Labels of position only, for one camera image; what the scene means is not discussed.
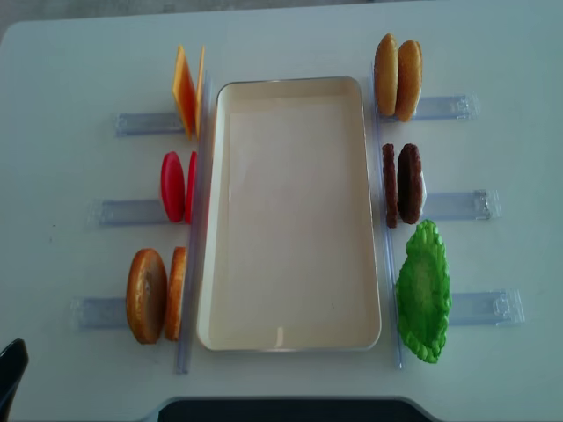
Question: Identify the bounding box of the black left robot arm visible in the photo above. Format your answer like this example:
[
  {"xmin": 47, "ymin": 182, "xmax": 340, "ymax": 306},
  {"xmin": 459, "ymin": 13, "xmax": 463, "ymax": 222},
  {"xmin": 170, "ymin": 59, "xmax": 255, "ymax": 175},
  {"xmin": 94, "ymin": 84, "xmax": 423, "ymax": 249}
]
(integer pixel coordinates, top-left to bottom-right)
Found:
[{"xmin": 0, "ymin": 338, "xmax": 29, "ymax": 421}]

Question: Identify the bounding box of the right red tomato slice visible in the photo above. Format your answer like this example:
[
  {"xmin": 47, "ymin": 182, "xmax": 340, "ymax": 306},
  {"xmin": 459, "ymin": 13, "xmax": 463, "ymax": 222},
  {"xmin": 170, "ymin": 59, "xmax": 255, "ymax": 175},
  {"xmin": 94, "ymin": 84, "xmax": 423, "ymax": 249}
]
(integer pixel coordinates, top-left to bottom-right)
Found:
[{"xmin": 185, "ymin": 151, "xmax": 198, "ymax": 224}]

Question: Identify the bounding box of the red tomato slice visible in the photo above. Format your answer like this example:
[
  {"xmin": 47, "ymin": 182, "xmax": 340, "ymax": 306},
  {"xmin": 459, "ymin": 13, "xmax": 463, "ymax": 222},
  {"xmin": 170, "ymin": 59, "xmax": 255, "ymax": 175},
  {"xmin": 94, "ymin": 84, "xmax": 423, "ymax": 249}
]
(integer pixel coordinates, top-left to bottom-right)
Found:
[
  {"xmin": 160, "ymin": 151, "xmax": 185, "ymax": 222},
  {"xmin": 185, "ymin": 151, "xmax": 198, "ymax": 224}
]

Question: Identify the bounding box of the left brown meat patty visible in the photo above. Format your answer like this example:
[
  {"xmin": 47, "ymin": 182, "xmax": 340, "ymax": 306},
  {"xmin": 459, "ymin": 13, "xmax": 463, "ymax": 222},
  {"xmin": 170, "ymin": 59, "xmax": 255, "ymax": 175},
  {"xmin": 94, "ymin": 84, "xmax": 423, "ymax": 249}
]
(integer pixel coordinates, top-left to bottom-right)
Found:
[{"xmin": 382, "ymin": 143, "xmax": 398, "ymax": 229}]

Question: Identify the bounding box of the brown meat patty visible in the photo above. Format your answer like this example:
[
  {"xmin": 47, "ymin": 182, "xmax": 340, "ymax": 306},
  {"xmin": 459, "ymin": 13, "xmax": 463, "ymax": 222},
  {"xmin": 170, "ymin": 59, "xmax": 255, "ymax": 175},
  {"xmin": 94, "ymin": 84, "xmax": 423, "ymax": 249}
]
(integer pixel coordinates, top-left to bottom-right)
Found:
[
  {"xmin": 397, "ymin": 143, "xmax": 423, "ymax": 224},
  {"xmin": 382, "ymin": 143, "xmax": 398, "ymax": 229}
]

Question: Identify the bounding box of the left red tomato slice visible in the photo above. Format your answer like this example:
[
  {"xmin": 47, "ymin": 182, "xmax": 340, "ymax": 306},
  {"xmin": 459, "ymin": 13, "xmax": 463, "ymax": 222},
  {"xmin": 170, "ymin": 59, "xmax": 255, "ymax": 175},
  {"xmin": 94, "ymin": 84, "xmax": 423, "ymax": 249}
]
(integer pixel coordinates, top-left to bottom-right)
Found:
[{"xmin": 160, "ymin": 151, "xmax": 185, "ymax": 222}]

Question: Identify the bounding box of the right brown meat patty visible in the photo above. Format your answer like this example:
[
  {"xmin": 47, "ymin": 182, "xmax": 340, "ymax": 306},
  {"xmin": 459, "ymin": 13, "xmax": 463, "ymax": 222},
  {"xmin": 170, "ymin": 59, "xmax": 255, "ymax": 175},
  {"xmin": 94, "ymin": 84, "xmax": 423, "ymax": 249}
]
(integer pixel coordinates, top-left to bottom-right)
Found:
[{"xmin": 397, "ymin": 143, "xmax": 423, "ymax": 224}]

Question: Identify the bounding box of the left orange cheese slice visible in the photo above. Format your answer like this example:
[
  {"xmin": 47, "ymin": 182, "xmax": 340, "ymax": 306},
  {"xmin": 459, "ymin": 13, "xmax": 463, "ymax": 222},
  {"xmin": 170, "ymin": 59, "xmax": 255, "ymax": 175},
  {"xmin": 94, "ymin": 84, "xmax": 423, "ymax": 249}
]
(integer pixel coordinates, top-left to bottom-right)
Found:
[{"xmin": 172, "ymin": 45, "xmax": 196, "ymax": 140}]

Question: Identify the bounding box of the orange cheese slice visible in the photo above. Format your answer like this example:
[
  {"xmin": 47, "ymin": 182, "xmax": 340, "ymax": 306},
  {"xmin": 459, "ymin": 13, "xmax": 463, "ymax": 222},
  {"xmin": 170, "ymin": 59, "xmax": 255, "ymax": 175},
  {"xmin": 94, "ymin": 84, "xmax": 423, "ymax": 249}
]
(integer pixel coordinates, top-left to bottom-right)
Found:
[
  {"xmin": 195, "ymin": 46, "xmax": 205, "ymax": 141},
  {"xmin": 172, "ymin": 45, "xmax": 196, "ymax": 140}
]

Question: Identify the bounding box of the green lettuce leaf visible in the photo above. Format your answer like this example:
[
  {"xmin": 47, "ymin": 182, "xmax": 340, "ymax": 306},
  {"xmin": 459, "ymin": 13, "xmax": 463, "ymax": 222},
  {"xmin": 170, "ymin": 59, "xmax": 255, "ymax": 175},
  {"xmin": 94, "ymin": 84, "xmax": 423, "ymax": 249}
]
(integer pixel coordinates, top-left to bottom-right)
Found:
[{"xmin": 396, "ymin": 220, "xmax": 452, "ymax": 364}]

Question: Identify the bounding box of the right orange cheese slice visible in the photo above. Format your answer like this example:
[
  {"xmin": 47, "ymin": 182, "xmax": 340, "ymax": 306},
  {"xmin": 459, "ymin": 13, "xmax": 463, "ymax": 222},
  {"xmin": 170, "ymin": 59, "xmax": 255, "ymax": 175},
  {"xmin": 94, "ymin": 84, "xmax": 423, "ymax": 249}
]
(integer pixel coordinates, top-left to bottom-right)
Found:
[{"xmin": 195, "ymin": 46, "xmax": 205, "ymax": 141}]

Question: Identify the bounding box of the cream rectangular tray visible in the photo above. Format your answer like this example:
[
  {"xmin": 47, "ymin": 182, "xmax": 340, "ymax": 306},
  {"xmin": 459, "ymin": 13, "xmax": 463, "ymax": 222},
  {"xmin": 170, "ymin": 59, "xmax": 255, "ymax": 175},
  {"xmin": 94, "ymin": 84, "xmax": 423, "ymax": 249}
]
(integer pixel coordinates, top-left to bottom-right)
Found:
[{"xmin": 197, "ymin": 76, "xmax": 381, "ymax": 352}]

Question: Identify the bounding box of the right clear plastic rack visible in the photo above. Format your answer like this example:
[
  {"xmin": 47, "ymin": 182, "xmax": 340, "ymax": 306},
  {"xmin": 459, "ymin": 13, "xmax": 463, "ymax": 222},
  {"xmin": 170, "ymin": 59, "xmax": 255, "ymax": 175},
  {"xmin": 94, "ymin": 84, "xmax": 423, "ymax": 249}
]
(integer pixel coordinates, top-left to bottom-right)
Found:
[{"xmin": 368, "ymin": 69, "xmax": 525, "ymax": 369}]

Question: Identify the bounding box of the clear plastic rack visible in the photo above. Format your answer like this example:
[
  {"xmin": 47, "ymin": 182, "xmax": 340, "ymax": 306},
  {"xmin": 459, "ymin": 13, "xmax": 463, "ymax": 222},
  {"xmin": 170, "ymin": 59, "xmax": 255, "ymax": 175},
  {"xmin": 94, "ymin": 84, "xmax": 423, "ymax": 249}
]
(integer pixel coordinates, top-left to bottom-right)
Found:
[
  {"xmin": 71, "ymin": 76, "xmax": 216, "ymax": 374},
  {"xmin": 368, "ymin": 69, "xmax": 525, "ymax": 369}
]

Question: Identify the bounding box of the left top bun half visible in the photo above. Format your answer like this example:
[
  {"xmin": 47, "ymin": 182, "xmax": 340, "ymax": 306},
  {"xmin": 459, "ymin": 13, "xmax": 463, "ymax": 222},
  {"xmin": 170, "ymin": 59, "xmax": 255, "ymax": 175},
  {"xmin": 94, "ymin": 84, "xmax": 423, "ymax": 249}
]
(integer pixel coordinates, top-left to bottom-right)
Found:
[{"xmin": 374, "ymin": 33, "xmax": 398, "ymax": 116}]

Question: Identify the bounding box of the bun half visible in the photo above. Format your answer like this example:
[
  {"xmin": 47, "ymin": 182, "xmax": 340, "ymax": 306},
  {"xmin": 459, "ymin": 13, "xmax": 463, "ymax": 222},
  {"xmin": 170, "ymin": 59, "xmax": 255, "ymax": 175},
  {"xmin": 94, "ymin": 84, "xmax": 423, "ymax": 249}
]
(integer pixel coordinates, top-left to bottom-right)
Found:
[
  {"xmin": 374, "ymin": 33, "xmax": 398, "ymax": 116},
  {"xmin": 395, "ymin": 40, "xmax": 423, "ymax": 122}
]

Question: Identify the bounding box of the right top bun half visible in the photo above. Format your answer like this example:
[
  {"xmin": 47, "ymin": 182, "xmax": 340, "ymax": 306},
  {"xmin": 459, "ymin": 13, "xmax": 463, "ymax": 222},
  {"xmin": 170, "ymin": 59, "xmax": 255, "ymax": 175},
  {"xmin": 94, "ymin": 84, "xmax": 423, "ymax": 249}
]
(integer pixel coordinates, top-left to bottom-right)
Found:
[{"xmin": 395, "ymin": 40, "xmax": 423, "ymax": 122}]

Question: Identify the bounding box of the left clear plastic rack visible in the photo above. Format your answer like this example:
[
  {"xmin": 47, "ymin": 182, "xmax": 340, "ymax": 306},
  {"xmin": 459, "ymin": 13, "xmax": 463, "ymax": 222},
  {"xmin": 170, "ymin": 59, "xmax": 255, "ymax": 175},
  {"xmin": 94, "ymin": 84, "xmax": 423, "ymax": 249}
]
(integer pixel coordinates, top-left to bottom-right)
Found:
[{"xmin": 71, "ymin": 76, "xmax": 216, "ymax": 374}]

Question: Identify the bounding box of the black base at bottom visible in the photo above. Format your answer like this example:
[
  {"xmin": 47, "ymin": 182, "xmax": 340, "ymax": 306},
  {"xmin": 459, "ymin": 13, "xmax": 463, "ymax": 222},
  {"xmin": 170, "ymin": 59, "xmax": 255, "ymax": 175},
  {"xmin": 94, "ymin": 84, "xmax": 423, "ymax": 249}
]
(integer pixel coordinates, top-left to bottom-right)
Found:
[{"xmin": 158, "ymin": 399, "xmax": 430, "ymax": 421}]

